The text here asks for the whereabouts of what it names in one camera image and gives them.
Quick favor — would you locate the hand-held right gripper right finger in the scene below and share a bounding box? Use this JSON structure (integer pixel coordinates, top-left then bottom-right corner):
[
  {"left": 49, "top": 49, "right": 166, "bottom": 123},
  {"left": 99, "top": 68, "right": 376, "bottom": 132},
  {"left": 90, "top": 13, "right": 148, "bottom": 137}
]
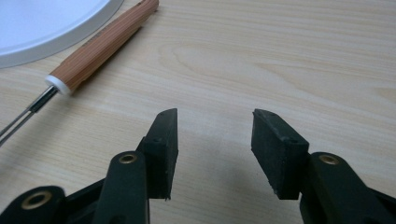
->
[{"left": 250, "top": 108, "right": 311, "bottom": 201}]

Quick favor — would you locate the white utensil rack stand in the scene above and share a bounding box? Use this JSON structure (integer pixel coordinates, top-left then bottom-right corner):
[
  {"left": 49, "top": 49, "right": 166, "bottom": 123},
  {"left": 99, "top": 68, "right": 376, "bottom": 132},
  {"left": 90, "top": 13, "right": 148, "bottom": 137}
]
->
[{"left": 0, "top": 0, "right": 125, "bottom": 70}]

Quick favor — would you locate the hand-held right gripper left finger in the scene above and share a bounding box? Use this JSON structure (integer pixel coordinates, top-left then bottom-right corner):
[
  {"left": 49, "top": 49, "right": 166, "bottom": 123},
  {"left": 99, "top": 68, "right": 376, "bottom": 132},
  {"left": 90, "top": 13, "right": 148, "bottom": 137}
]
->
[{"left": 135, "top": 107, "right": 179, "bottom": 201}]

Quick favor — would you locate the wooden handled wire whisk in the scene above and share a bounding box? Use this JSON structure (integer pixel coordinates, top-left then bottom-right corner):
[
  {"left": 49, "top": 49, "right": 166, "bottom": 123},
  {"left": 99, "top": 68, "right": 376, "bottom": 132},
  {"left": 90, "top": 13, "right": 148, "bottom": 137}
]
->
[{"left": 0, "top": 0, "right": 161, "bottom": 147}]

